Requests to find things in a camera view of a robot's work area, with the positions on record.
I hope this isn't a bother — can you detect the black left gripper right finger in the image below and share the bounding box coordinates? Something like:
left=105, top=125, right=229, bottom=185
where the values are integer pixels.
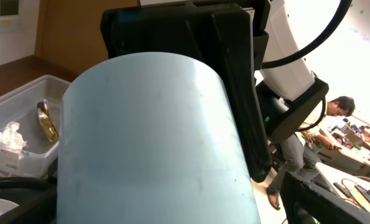
left=100, top=0, right=272, bottom=182

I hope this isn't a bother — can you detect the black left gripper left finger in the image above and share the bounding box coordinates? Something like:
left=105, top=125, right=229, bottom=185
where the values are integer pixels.
left=0, top=177, right=57, bottom=224

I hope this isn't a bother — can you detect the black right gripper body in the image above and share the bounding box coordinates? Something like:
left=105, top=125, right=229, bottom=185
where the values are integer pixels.
left=280, top=172, right=370, bottom=224

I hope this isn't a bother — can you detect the white paper napkin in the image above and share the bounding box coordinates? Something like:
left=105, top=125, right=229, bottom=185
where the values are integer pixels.
left=0, top=121, right=27, bottom=150

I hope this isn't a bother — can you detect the gold foil snack wrapper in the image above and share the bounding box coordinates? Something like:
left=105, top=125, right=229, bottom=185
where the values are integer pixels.
left=37, top=100, right=59, bottom=144

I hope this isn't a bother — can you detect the blue plastic cup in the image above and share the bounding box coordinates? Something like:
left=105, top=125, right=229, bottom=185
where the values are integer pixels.
left=57, top=52, right=260, bottom=224

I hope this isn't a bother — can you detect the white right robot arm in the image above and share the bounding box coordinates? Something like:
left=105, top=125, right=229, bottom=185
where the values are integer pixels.
left=256, top=1, right=356, bottom=210

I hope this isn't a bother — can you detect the clear plastic waste bin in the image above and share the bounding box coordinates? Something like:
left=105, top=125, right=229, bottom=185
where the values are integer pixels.
left=0, top=75, right=70, bottom=178

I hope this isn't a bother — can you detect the person in yellow shirt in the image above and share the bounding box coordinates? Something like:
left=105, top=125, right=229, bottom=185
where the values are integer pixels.
left=266, top=96, right=356, bottom=210

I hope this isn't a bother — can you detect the cluttered white desk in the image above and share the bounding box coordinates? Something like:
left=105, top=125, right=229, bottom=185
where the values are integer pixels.
left=313, top=116, right=370, bottom=212

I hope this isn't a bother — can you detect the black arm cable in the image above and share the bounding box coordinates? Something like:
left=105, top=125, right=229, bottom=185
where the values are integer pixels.
left=261, top=0, right=353, bottom=70

